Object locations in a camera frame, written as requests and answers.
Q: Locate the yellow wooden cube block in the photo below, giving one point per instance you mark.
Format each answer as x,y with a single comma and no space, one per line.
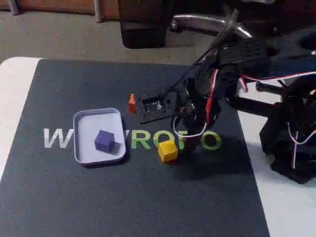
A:
168,151

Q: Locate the orange wooden cube block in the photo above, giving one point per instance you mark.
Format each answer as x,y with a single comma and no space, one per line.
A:
132,105

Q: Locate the purple wooden cube block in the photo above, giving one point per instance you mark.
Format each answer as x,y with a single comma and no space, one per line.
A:
103,143

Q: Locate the white shallow rectangular tray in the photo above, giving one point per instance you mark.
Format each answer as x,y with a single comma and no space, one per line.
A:
86,138

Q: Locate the black table clamp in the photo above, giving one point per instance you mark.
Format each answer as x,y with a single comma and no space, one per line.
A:
249,103

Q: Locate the dark mat with printed letters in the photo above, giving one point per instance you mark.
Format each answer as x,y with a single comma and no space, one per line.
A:
123,192

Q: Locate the chrome office chair base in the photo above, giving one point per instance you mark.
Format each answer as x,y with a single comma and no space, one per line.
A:
205,23

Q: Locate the grey metal leg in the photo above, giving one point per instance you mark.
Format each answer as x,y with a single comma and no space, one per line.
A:
13,6
98,11

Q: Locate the brown wooden board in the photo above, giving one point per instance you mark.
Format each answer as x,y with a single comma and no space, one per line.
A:
54,5

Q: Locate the black camera mount frame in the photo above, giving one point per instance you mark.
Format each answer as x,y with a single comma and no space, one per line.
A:
153,109

